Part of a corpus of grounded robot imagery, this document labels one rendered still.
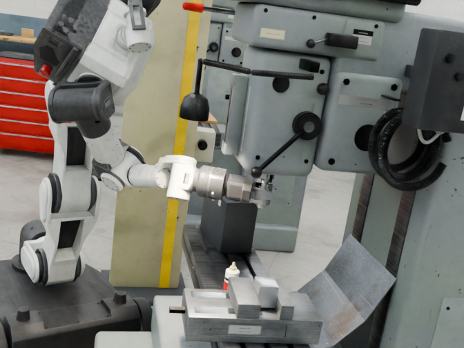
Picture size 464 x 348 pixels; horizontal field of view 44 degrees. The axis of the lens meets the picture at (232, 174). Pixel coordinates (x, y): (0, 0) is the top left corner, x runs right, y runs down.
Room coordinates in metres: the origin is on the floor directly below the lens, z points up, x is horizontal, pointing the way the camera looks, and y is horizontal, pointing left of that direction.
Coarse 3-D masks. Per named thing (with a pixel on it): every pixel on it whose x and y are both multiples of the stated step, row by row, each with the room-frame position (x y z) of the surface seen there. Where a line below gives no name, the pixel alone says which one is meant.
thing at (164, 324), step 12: (156, 300) 1.58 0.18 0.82; (168, 300) 1.59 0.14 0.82; (180, 300) 1.60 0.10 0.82; (156, 312) 1.52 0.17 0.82; (168, 312) 1.52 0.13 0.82; (156, 324) 1.49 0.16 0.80; (168, 324) 1.45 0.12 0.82; (180, 324) 1.46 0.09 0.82; (156, 336) 1.46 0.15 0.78; (168, 336) 1.39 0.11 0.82; (180, 336) 1.40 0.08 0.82
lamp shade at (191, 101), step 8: (184, 96) 1.38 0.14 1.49; (192, 96) 1.36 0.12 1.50; (200, 96) 1.37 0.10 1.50; (184, 104) 1.36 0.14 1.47; (192, 104) 1.35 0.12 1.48; (200, 104) 1.35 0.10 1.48; (208, 104) 1.37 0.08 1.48; (184, 112) 1.35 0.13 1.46; (192, 112) 1.34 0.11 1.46; (200, 112) 1.35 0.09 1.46; (208, 112) 1.37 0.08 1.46; (192, 120) 1.34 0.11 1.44; (200, 120) 1.35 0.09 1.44
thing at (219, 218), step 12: (204, 204) 2.00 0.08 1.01; (216, 204) 1.90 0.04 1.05; (228, 204) 1.82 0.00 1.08; (240, 204) 1.84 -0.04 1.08; (252, 204) 1.85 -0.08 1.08; (204, 216) 1.98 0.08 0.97; (216, 216) 1.88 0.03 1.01; (228, 216) 1.82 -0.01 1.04; (240, 216) 1.84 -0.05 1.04; (252, 216) 1.86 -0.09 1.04; (204, 228) 1.97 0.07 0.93; (216, 228) 1.87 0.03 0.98; (228, 228) 1.82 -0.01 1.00; (240, 228) 1.84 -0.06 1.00; (252, 228) 1.86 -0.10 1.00; (216, 240) 1.86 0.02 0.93; (228, 240) 1.83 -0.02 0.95; (240, 240) 1.84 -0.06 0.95; (252, 240) 1.86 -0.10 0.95; (228, 252) 1.83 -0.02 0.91; (240, 252) 1.85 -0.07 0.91
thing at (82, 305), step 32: (32, 224) 2.19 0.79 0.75; (0, 288) 1.97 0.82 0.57; (32, 288) 2.00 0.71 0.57; (64, 288) 2.04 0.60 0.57; (96, 288) 2.07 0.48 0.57; (0, 320) 1.78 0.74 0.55; (32, 320) 1.71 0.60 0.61; (64, 320) 1.77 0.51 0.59; (96, 320) 1.80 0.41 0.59; (128, 320) 1.86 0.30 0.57
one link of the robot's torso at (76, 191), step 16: (48, 80) 1.91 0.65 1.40; (64, 128) 1.84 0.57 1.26; (64, 144) 1.84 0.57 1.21; (80, 144) 1.92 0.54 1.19; (64, 160) 1.84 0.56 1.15; (80, 160) 1.93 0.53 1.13; (48, 176) 1.92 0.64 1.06; (64, 176) 1.84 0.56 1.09; (80, 176) 1.87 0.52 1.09; (64, 192) 1.84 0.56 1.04; (80, 192) 1.87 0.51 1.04; (96, 192) 1.92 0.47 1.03; (64, 208) 1.85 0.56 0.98; (80, 208) 1.88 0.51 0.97
